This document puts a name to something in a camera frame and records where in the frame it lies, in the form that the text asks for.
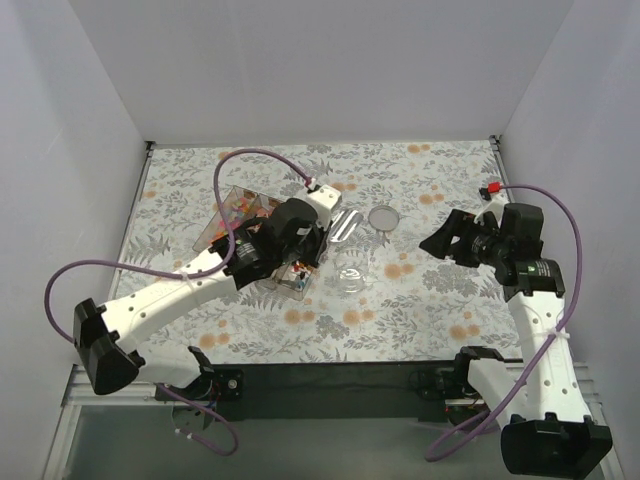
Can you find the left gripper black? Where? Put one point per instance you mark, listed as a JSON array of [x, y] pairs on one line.
[[317, 245]]

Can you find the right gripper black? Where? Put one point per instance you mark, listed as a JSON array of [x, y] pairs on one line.
[[463, 240]]

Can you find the clear compartment candy box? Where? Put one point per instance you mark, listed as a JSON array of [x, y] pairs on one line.
[[240, 205]]

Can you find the metal candy scoop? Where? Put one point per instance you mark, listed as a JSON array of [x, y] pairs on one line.
[[344, 223]]

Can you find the clear glass jar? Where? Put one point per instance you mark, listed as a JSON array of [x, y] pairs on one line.
[[351, 268]]

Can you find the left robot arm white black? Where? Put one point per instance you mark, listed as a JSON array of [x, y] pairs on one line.
[[111, 339]]

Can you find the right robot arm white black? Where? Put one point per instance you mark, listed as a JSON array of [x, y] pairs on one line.
[[546, 428]]

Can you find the round metal jar lid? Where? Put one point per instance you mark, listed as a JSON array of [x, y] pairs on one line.
[[383, 218]]

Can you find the floral table mat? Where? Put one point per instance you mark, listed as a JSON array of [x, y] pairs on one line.
[[414, 307]]

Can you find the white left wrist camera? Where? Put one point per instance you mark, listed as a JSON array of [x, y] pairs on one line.
[[324, 199]]

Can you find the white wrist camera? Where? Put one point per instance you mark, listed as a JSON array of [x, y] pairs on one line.
[[492, 197], [324, 199]]

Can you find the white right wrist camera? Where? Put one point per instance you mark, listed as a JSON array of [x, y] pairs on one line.
[[492, 197]]

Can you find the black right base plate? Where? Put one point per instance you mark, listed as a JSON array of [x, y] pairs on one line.
[[458, 400]]

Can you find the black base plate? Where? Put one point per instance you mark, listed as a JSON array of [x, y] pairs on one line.
[[214, 388], [458, 400]]

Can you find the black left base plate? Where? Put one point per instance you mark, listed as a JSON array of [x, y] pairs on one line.
[[214, 388]]

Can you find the aluminium frame rail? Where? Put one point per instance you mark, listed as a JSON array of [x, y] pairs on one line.
[[299, 391]]

